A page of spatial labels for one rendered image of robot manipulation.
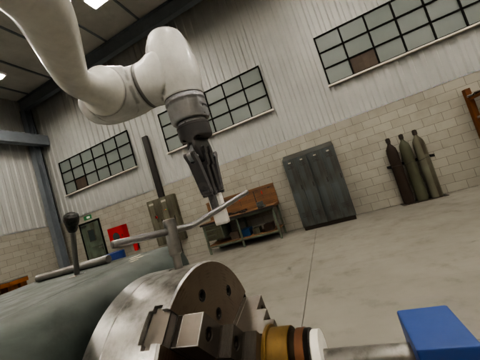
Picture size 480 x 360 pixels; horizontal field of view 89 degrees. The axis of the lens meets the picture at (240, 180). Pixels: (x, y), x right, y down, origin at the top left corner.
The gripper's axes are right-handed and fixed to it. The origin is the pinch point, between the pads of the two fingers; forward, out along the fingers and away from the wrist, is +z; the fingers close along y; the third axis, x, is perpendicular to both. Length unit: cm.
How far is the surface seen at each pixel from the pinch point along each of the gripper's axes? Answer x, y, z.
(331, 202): -22, 574, 119
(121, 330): 5.8, -27.2, 9.0
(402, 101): -244, 637, -64
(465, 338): -32.5, -21.0, 17.8
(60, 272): 53, -2, 5
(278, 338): -11.9, -19.4, 17.4
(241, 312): -2.4, -9.4, 19.0
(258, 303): -5.5, -7.3, 18.9
